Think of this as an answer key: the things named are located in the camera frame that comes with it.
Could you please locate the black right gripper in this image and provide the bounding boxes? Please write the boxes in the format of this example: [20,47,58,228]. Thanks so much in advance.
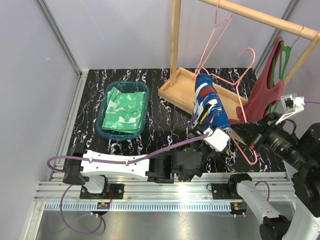
[232,110,315,170]

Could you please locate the pink wire hanger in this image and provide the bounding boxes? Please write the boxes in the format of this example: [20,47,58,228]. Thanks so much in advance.
[193,0,234,81]
[200,47,258,166]

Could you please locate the blue patterned trousers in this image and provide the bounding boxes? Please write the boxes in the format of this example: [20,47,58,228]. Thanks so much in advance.
[191,73,231,136]

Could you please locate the green tie-dye trousers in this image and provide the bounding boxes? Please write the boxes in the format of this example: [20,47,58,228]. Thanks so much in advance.
[102,87,147,134]

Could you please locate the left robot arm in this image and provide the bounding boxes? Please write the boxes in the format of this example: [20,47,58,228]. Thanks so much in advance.
[62,128,230,199]

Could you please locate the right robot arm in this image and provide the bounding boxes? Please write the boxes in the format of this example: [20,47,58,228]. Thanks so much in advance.
[226,113,320,240]

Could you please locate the green hanger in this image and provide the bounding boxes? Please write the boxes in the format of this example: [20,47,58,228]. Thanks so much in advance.
[268,41,293,113]

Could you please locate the maroon tank top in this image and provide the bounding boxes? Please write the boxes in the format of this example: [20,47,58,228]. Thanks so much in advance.
[236,36,284,123]

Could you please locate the wooden clothes rack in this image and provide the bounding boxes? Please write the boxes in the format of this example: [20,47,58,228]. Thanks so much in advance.
[158,0,320,119]

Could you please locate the teal plastic basket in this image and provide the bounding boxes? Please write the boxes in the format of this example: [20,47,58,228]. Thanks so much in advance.
[96,81,150,141]

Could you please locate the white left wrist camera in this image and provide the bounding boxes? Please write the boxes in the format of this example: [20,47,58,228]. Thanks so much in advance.
[203,127,230,153]

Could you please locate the aluminium mounting rail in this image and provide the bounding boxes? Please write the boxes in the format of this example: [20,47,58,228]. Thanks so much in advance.
[32,172,307,213]

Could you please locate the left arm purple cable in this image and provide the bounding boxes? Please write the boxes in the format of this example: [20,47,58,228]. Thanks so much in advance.
[46,132,211,236]

